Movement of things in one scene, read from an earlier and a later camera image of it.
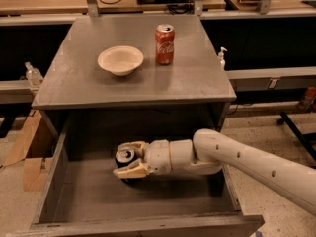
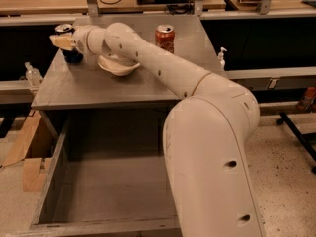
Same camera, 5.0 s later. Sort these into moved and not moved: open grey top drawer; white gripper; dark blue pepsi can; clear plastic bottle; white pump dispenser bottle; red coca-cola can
Moved: dark blue pepsi can; white gripper
Not moved: white pump dispenser bottle; clear plastic bottle; red coca-cola can; open grey top drawer
